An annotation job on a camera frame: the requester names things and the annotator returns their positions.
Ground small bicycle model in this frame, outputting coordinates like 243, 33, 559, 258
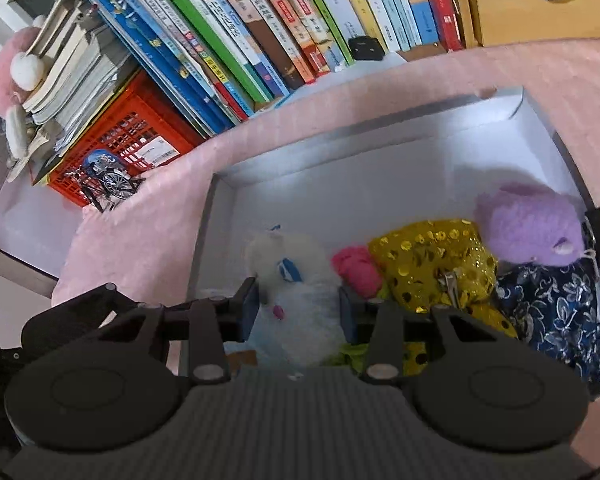
64, 149, 147, 212

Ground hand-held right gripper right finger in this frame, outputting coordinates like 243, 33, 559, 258
339, 284, 523, 386

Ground hot pink soft item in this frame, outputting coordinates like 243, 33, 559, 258
331, 245, 385, 301

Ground green scrunchie with bell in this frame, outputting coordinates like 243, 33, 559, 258
325, 342, 371, 373

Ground large red plastic basket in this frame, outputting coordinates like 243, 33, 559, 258
47, 70, 206, 208

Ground white cardboard box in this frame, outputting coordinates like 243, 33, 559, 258
177, 86, 600, 401

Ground white fluffy plush toy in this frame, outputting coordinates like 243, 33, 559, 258
244, 227, 348, 368

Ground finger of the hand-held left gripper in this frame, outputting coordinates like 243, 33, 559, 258
97, 282, 150, 322

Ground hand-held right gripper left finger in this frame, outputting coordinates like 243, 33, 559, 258
95, 276, 261, 386

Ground pink plush rabbit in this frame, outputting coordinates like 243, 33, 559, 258
0, 27, 48, 161

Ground row of tall picture books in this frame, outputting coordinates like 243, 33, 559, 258
77, 0, 463, 138

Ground purple plush toy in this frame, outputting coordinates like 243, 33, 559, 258
474, 182, 587, 267

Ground blue floral drawstring pouch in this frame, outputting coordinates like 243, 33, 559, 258
494, 260, 600, 386

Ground yellow sequin pouch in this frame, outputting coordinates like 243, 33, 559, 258
402, 302, 520, 377
367, 218, 500, 313

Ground white board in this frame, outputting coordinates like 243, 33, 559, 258
0, 180, 88, 281

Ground stack of lying books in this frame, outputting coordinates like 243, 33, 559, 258
7, 0, 141, 183

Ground small black object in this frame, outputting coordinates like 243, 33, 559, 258
347, 35, 387, 62

